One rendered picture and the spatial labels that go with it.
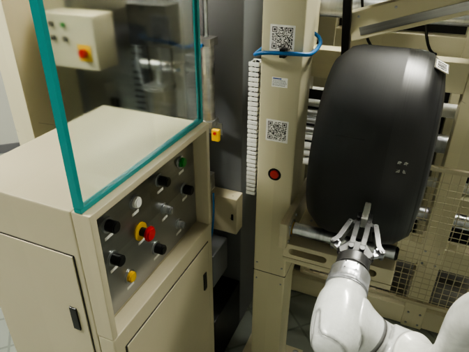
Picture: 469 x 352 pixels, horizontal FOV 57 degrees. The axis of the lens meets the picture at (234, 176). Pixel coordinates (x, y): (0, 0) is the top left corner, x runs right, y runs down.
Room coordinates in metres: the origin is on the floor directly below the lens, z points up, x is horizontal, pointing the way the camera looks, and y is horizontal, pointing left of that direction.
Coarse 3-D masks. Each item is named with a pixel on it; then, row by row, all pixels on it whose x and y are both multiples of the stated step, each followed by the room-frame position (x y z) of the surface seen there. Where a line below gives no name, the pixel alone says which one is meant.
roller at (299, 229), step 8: (296, 224) 1.18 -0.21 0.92; (304, 224) 1.18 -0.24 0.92; (296, 232) 1.16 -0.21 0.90; (304, 232) 1.15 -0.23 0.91; (312, 232) 1.15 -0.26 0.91; (320, 232) 1.14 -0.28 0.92; (328, 232) 1.14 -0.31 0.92; (320, 240) 1.13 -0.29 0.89; (328, 240) 1.12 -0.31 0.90; (344, 240) 1.10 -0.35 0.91; (360, 240) 1.10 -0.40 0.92; (384, 248) 1.06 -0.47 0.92; (392, 248) 1.06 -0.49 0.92; (384, 256) 1.05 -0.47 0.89; (392, 256) 1.04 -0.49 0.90
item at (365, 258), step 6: (342, 246) 0.81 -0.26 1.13; (354, 246) 0.80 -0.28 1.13; (366, 246) 0.80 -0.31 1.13; (342, 252) 0.77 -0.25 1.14; (348, 252) 0.76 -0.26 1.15; (354, 252) 0.76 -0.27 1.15; (360, 252) 0.76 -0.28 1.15; (366, 252) 0.78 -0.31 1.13; (372, 252) 0.78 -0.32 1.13; (336, 258) 0.77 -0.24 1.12; (342, 258) 0.75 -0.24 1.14; (348, 258) 0.74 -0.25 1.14; (354, 258) 0.74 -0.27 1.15; (360, 258) 0.74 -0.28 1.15; (366, 258) 0.75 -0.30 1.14; (372, 258) 0.77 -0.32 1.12; (360, 264) 0.73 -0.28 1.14; (366, 264) 0.74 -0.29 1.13
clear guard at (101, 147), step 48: (48, 0) 0.76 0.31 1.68; (96, 0) 0.86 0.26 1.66; (144, 0) 1.01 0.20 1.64; (192, 0) 1.21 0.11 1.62; (48, 48) 0.73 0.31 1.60; (96, 48) 0.85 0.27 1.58; (144, 48) 0.99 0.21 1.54; (192, 48) 1.20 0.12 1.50; (96, 96) 0.83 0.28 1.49; (144, 96) 0.98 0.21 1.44; (192, 96) 1.19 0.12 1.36; (96, 144) 0.81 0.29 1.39; (144, 144) 0.96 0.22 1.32; (96, 192) 0.78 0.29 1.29
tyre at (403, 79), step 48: (384, 48) 1.24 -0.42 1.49; (336, 96) 1.09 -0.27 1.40; (384, 96) 1.05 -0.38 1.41; (432, 96) 1.04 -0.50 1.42; (336, 144) 1.01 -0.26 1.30; (384, 144) 0.97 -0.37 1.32; (432, 144) 0.97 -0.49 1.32; (336, 192) 0.99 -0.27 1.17; (384, 192) 0.94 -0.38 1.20; (384, 240) 0.99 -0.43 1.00
